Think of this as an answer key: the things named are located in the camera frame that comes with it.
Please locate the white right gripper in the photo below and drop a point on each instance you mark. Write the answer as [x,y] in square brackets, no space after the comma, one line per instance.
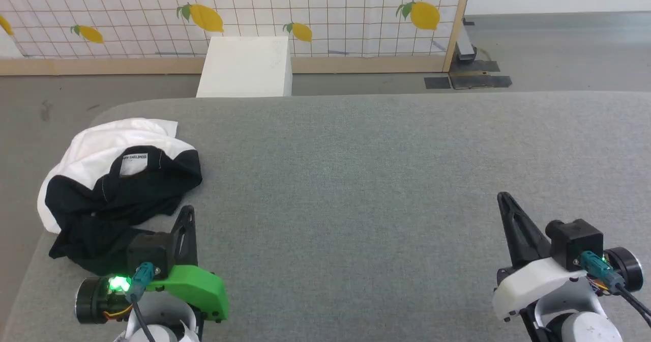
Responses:
[534,281]

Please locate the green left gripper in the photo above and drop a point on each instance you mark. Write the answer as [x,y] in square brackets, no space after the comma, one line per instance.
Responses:
[198,288]

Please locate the white and black t-shirt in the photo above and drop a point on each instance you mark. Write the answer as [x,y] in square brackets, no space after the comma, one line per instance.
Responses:
[101,199]

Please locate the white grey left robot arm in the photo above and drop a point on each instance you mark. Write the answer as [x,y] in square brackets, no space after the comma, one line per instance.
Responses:
[160,304]

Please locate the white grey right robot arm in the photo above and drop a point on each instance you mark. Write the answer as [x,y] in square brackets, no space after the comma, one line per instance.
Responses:
[580,326]

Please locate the grey fabric sofa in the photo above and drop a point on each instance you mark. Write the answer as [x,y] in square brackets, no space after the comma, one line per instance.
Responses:
[386,179]

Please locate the small black floor mat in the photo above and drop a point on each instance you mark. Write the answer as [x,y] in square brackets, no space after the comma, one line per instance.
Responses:
[437,82]

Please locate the white box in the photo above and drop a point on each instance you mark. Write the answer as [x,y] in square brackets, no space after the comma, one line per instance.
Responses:
[246,67]

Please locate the lemon print partition screen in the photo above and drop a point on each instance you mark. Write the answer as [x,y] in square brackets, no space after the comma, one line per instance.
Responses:
[330,6]

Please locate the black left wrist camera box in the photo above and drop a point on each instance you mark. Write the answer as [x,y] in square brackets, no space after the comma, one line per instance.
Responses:
[150,253]

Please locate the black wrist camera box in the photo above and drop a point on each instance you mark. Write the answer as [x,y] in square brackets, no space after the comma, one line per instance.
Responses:
[150,253]
[577,240]

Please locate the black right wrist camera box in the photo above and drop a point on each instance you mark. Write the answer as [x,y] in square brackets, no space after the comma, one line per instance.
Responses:
[577,240]

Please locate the grey metal stand post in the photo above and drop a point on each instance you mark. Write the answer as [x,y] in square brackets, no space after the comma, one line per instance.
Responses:
[464,47]

